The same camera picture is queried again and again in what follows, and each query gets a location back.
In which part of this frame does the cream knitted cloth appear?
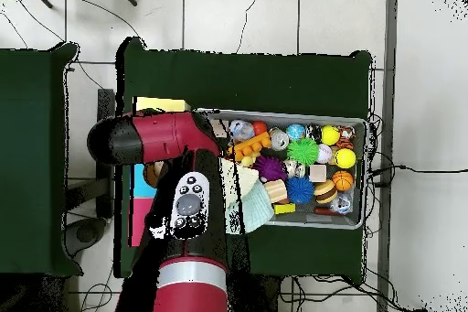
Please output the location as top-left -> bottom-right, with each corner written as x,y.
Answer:
220,157 -> 260,205

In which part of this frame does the mint knitted cloth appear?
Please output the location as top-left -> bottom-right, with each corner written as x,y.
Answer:
226,179 -> 275,235

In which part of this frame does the green spiky ball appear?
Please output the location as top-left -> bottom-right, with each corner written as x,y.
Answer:
286,137 -> 320,167

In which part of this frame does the wooden box with three holes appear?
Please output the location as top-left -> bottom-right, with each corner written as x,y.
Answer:
128,96 -> 191,248

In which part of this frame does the silver mesh bin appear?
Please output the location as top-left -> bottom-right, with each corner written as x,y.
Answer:
206,108 -> 368,231

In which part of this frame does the orange plastic block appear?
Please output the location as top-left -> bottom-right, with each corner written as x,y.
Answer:
228,131 -> 272,163

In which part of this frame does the purple spiky ball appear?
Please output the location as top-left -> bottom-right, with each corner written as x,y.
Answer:
252,156 -> 288,183

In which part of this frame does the blue globe ball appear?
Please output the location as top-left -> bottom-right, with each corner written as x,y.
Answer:
285,123 -> 306,142

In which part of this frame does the large blue spiky ball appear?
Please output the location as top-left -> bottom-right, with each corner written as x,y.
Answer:
284,177 -> 315,204

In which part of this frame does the yellow smiley ball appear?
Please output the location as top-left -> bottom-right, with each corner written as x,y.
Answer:
320,124 -> 341,146

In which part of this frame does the yellow tennis ball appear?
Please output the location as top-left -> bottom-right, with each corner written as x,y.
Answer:
334,147 -> 357,169

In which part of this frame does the orange basketball toy ball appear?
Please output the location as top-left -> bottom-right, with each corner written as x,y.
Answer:
331,169 -> 355,192

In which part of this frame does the dark green side table cloth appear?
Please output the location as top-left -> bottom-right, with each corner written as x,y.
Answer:
0,42 -> 84,277

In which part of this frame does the black power cable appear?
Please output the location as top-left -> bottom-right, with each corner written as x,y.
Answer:
367,164 -> 468,186

